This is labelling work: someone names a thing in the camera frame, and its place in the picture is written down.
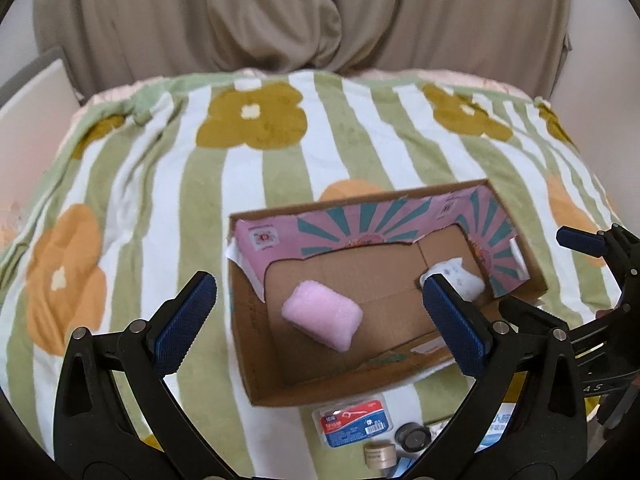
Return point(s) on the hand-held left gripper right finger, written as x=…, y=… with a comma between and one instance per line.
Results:
x=452, y=320

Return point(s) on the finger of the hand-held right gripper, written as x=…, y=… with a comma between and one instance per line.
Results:
x=530, y=312
x=580, y=240

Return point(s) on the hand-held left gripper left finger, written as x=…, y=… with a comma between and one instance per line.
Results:
x=187, y=320

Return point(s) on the pink printed cardboard box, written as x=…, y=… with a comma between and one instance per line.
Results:
x=390, y=280

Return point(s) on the white and blue carton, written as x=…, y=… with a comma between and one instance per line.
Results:
x=497, y=430

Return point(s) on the white soft packet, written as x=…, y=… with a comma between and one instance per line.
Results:
x=467, y=280

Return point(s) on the black tape roll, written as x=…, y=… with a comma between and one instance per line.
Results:
x=412, y=437

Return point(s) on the pink fluffy towel roll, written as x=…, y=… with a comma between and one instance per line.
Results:
x=322, y=315

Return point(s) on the green striped floral blanket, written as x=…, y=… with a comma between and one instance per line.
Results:
x=150, y=185

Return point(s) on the blue plastic case red label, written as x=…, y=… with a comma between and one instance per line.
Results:
x=352, y=420

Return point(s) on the beige tape roll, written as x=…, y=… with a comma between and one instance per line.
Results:
x=379, y=456

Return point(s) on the white panel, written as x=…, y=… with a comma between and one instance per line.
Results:
x=35, y=95

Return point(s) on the beige curtain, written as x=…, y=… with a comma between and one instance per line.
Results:
x=250, y=10

